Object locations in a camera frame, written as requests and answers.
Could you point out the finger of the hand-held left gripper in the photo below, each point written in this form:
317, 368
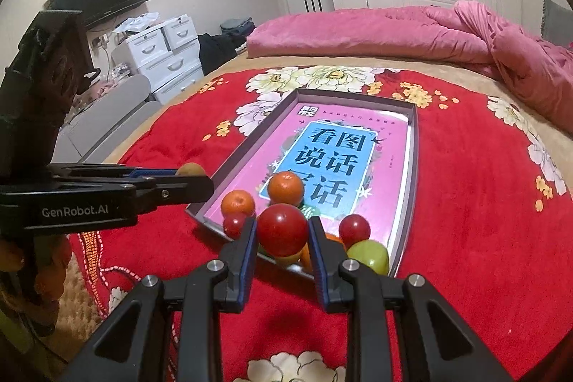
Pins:
152, 172
179, 190

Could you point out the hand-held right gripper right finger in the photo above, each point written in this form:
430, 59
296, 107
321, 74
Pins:
329, 274

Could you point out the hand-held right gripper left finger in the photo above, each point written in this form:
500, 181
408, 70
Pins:
239, 265

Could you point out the small yellow-green fruit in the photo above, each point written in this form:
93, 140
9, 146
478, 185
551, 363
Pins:
190, 168

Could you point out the orange tangerine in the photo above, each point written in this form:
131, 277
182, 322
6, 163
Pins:
237, 203
306, 257
285, 187

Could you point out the red tomato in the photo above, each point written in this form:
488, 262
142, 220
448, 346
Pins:
354, 226
232, 225
282, 230

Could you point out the green apple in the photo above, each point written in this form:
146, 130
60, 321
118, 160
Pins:
286, 260
369, 256

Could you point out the shallow grey cardboard box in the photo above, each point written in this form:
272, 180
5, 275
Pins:
241, 158

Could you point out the person's left hand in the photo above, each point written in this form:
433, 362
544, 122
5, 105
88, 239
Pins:
11, 259

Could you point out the grey sofa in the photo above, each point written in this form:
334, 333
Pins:
112, 113

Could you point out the beige textured rug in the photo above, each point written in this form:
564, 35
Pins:
76, 297

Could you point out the white drawer chest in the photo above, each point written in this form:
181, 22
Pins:
170, 68

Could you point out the pink book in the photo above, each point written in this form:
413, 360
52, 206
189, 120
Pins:
358, 167

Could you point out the small white drawer box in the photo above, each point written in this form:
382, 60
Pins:
181, 32
147, 44

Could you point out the black bag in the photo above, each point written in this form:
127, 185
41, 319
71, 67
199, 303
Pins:
215, 51

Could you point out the red floral blanket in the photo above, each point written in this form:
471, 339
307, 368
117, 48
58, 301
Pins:
470, 230

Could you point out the white plastic bag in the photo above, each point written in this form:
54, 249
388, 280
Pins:
134, 23

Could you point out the folded grey clothes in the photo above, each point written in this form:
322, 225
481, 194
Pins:
237, 26

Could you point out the pink quilt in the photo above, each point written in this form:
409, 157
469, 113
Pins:
358, 33

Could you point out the grey headboard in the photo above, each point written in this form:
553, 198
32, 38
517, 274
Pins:
557, 21

